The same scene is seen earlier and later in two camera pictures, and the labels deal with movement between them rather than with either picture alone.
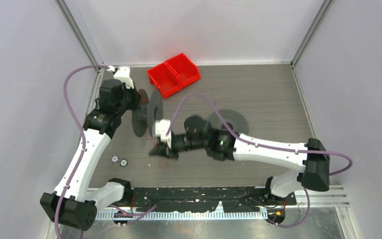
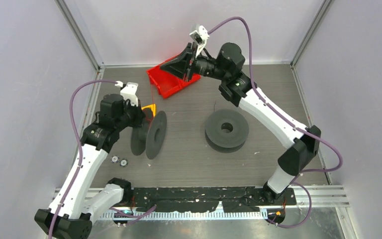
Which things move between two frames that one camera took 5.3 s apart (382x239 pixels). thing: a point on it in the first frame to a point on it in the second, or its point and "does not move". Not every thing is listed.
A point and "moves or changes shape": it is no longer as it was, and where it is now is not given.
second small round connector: [115, 159] does not move
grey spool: [237, 122] does not move
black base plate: [231, 198] does not move
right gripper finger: [160, 149] to [180, 64]
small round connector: [124, 162] does not move
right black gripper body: [179, 143] to [201, 64]
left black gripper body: [130, 100] to [133, 118]
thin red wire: [157, 146] to [152, 101]
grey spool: [151, 109] moves or changes shape
